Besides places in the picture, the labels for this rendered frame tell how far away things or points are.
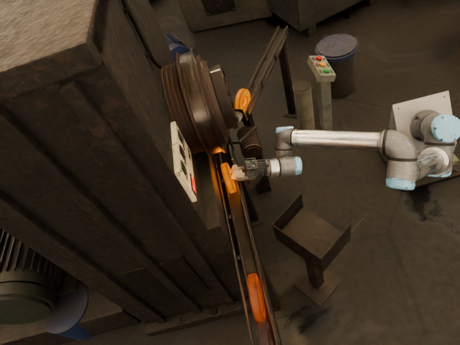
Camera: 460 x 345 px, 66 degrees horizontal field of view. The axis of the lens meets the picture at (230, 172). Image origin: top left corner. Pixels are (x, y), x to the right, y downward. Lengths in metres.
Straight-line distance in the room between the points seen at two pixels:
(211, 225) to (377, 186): 1.40
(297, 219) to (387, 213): 0.87
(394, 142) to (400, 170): 0.13
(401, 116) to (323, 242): 1.06
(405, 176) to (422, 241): 0.78
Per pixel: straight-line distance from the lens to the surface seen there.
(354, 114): 3.00
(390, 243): 2.35
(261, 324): 1.42
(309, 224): 1.70
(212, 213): 1.50
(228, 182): 1.68
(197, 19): 4.44
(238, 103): 2.12
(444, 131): 2.21
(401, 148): 1.66
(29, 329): 2.56
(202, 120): 1.38
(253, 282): 1.44
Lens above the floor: 2.08
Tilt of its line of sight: 49 degrees down
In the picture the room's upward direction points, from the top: 23 degrees counter-clockwise
